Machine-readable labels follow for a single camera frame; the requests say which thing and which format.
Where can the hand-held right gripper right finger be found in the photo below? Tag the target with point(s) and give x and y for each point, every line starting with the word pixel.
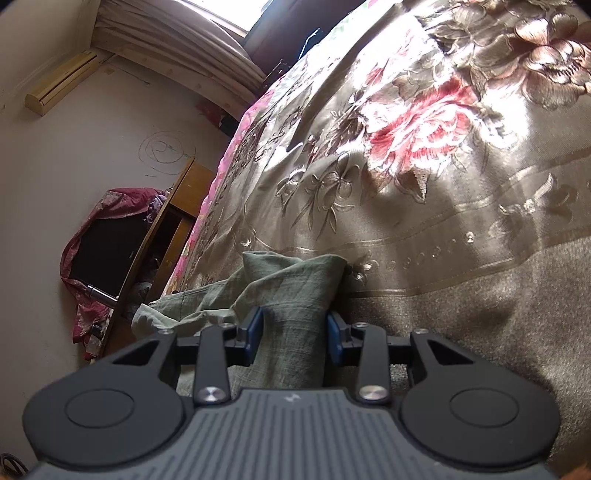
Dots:
pixel 334 339

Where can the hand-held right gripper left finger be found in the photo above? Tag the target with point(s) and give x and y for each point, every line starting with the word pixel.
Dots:
pixel 255 337

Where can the grey-green pants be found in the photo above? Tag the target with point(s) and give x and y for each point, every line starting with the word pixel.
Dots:
pixel 286 300

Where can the crumpled plastic bags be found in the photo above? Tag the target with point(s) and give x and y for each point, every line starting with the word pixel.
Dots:
pixel 145 281

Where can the steel thermos flask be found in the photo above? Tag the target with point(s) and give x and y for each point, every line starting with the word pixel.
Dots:
pixel 102 295

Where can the clear glass jar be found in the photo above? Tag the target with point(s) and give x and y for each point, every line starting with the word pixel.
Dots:
pixel 95 341

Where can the purple crumpled cloth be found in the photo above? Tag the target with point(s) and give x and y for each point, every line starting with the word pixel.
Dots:
pixel 156 205

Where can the wooden television cabinet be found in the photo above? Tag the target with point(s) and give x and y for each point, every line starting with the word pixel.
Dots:
pixel 184 184

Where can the pink cartoon quilt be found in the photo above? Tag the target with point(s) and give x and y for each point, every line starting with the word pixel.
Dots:
pixel 220 168

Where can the black television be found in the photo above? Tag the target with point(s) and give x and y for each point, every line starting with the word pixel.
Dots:
pixel 106 249

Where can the gold floral bedspread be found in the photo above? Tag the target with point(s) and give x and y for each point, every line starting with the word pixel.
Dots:
pixel 415 184

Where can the red patterned cloth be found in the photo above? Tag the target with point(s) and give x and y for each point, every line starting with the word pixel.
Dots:
pixel 120 203

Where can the maroon padded headboard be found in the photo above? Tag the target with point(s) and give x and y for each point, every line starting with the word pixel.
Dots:
pixel 281 41

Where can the beige curtain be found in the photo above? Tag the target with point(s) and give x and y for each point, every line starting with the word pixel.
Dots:
pixel 175 50

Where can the blue cloth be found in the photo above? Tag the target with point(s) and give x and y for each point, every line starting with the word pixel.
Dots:
pixel 308 41

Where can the cream air conditioner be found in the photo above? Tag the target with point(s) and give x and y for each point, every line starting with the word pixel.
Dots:
pixel 60 83

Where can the window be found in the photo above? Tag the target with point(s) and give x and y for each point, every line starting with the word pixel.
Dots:
pixel 231 11

